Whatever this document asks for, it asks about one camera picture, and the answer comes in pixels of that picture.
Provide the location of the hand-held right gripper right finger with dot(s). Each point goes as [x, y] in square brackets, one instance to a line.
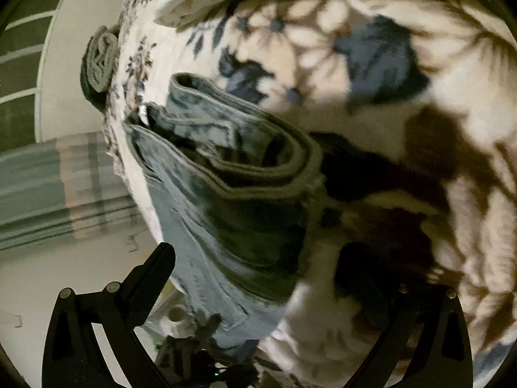
[365, 275]

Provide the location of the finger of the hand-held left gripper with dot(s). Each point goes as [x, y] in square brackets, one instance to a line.
[206, 331]

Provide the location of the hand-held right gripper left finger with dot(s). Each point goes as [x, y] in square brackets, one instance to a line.
[158, 262]

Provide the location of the blue denim pants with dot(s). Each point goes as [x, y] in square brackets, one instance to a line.
[246, 210]

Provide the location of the striped green floor rug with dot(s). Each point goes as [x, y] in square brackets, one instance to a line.
[56, 194]

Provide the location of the floral fleece blanket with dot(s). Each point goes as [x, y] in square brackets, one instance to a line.
[404, 101]

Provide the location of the small-flower print bed sheet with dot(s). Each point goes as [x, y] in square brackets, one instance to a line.
[135, 60]

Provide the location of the rolled grey cloth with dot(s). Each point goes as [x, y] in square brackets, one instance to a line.
[99, 64]

